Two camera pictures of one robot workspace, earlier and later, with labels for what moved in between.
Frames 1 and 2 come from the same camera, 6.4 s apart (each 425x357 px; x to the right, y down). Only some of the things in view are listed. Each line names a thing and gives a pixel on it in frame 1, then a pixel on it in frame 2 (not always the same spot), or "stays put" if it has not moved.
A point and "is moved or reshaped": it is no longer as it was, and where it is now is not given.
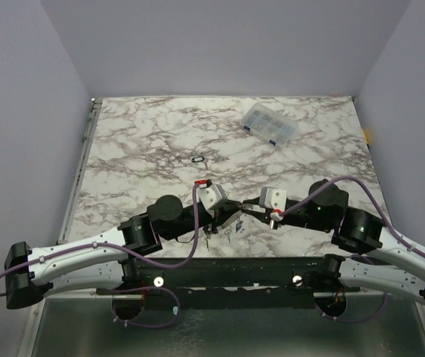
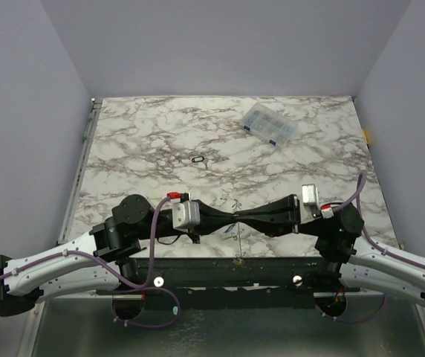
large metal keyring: x=233 y=219 is moved or reshaped
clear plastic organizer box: x=270 y=124 stays put
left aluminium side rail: x=91 y=120 stays put
